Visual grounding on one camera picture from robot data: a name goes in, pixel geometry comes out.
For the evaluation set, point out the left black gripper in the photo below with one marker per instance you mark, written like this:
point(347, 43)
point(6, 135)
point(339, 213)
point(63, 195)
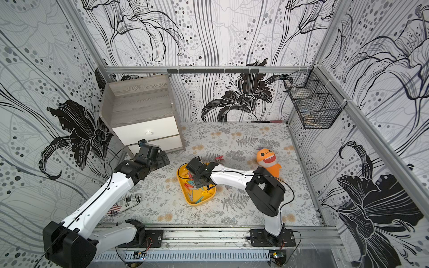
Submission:
point(159, 158)

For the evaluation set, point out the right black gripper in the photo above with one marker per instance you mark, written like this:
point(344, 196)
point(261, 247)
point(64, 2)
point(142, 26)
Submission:
point(196, 168)

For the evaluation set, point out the yellow plastic storage tray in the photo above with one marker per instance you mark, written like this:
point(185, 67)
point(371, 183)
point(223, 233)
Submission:
point(193, 195)

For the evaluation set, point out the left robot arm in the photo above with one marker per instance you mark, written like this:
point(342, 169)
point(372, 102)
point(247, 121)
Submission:
point(73, 243)

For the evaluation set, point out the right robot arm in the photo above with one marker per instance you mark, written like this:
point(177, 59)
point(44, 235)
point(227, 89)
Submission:
point(265, 191)

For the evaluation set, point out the grey wooden drawer cabinet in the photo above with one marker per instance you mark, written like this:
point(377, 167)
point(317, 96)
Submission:
point(132, 107)

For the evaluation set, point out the newspaper print pouch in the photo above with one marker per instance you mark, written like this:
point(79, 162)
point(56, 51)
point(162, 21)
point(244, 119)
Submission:
point(124, 204)

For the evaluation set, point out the orange shark plush toy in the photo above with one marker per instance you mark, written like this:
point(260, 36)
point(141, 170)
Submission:
point(267, 159)

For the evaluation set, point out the black red marker pen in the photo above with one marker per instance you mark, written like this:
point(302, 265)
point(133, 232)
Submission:
point(268, 122)

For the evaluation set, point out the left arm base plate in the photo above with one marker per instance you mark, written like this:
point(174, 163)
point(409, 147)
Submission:
point(150, 238)

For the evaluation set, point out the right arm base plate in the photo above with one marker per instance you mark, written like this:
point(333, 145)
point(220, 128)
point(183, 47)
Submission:
point(261, 238)

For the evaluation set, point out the white slotted cable duct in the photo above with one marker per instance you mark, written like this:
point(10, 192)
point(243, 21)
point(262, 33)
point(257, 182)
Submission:
point(185, 255)

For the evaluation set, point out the black wire wall basket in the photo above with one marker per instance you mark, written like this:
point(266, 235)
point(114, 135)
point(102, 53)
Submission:
point(312, 98)

